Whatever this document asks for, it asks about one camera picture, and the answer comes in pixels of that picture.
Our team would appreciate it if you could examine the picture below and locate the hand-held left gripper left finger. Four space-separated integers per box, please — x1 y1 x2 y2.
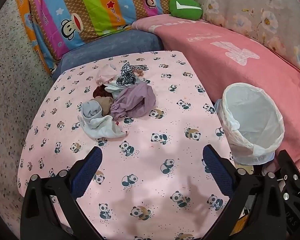
20 146 103 240

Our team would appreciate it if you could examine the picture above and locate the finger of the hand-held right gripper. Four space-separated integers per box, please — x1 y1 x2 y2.
276 149 300 203

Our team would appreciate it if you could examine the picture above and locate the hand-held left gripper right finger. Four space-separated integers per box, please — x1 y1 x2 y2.
202 144 287 240

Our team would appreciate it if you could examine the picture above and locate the white lined waste bin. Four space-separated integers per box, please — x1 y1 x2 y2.
214 82 285 166

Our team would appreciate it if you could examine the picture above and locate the pale grey sock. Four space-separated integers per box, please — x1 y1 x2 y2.
81 100 103 123

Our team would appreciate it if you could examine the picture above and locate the tan brown sock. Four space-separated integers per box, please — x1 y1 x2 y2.
95 96 115 117

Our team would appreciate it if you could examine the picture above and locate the dark red scrunchie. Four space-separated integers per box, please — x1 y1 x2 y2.
93 85 113 98

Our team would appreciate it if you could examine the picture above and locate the purple cloth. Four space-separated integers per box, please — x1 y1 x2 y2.
110 83 157 122

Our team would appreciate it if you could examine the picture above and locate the light pink cloth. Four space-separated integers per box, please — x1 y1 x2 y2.
96 64 120 85

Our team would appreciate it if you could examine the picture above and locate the leopard print cloth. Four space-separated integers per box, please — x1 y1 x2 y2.
116 62 150 87

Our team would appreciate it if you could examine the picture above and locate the cream wooden stool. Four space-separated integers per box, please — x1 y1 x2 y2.
235 164 254 175

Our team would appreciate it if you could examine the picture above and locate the pink panda print tablecloth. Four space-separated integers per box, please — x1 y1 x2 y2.
16 51 240 240

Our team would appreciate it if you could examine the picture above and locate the pink blanket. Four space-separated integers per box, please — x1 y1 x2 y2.
132 14 300 178

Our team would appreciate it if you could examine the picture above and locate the blue sofa cushion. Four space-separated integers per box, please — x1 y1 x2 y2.
51 29 164 80

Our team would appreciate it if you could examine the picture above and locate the striped monkey print pillow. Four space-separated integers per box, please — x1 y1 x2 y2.
15 0 177 74

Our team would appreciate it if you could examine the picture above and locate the grey floral cloth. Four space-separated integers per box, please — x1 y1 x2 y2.
174 0 300 75

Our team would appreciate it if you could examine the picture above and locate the green round pillow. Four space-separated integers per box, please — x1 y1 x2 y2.
169 0 203 21

